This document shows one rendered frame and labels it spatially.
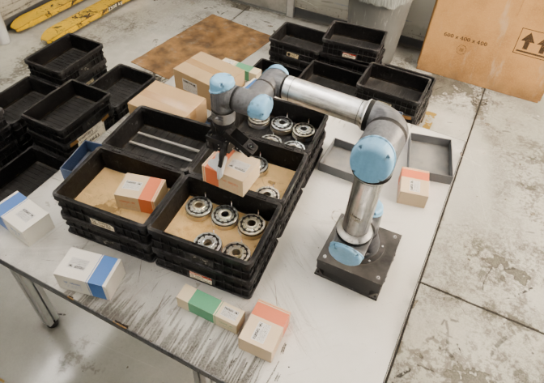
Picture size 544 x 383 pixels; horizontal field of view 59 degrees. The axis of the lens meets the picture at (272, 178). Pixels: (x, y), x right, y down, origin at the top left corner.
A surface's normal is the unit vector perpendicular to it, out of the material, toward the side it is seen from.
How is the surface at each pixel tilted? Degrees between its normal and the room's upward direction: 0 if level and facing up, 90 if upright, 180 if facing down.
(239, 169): 0
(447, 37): 76
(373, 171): 83
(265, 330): 0
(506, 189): 0
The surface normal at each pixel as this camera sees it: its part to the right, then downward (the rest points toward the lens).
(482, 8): -0.43, 0.49
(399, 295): 0.04, -0.70
